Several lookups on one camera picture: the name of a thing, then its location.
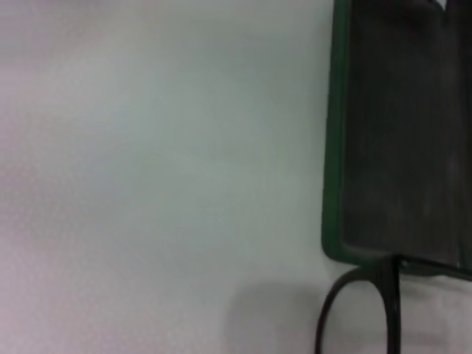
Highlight green glasses case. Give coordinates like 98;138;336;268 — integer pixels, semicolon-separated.
320;0;472;278

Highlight black thin-framed glasses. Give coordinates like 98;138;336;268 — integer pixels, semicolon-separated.
315;254;472;354

